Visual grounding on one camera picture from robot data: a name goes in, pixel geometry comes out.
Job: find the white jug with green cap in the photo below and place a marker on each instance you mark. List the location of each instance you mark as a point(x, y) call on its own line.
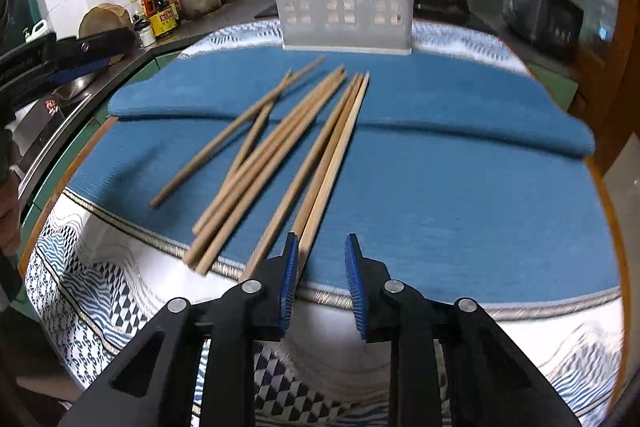
point(37, 32)

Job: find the pile of brown chopsticks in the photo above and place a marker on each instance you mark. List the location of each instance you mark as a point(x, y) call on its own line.
point(280, 137)

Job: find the wooden glass door cabinet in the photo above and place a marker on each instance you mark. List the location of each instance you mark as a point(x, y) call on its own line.
point(600, 7)

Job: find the person's left hand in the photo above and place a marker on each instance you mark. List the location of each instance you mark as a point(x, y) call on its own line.
point(9, 217)

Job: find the white blue patterned tablecloth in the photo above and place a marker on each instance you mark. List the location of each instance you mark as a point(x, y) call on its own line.
point(100, 287)

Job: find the small white jar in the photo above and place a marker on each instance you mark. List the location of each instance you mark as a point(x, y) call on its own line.
point(146, 37)

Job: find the round wooden chopping block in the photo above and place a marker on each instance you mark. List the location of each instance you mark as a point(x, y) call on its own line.
point(102, 27)

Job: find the chopsticks in holder right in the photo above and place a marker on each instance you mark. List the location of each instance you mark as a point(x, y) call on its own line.
point(542, 14)

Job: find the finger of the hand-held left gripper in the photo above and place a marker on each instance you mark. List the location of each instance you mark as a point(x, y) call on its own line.
point(80, 69)

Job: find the dark sauce bottle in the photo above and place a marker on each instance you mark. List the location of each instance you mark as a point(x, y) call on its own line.
point(152, 4)

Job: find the steel sink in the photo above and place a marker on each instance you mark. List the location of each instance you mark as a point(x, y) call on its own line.
point(45, 132)

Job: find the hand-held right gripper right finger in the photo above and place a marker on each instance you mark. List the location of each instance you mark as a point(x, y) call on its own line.
point(354, 277)

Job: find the blue ribbed mat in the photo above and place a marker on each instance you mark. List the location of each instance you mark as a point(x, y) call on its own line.
point(450, 217)

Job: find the pale wooden chopstick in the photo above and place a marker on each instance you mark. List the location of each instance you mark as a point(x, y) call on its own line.
point(338, 157)

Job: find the white perforated utensil holder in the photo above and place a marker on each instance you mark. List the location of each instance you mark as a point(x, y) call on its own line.
point(310, 27)

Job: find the blue cloth mat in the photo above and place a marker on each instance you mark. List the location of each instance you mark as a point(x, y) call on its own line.
point(611, 217)

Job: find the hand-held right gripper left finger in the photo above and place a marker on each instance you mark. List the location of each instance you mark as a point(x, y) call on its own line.
point(289, 277)

